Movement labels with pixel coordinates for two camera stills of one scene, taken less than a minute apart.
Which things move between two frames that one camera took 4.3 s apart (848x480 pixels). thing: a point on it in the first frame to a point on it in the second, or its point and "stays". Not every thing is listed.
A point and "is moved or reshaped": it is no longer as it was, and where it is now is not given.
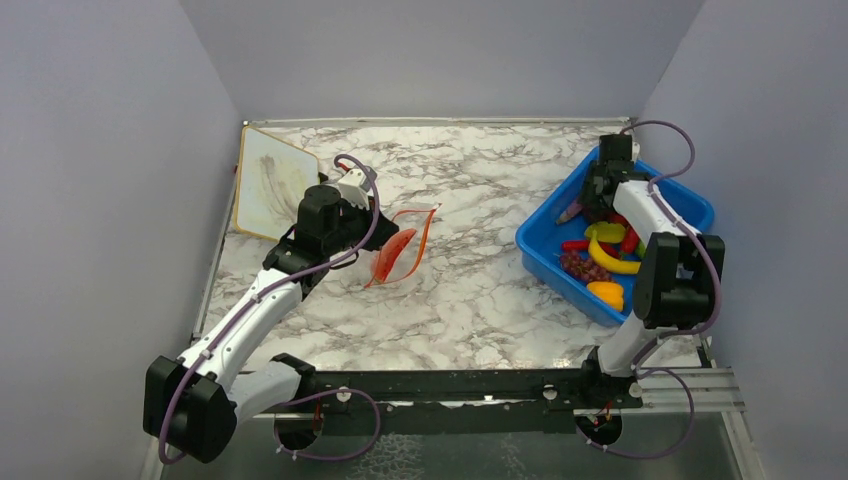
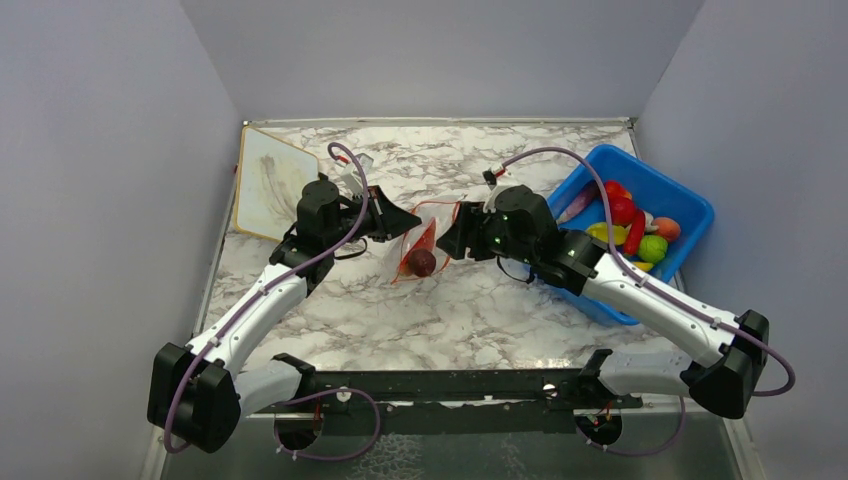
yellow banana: x=606 y=232 stays
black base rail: x=527 y=402 stays
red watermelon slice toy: x=390 y=251 to x=426 y=239
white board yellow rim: x=272 y=177 stays
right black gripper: x=588 y=196 to x=462 y=234
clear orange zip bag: x=401 y=253 is moved or reshaped
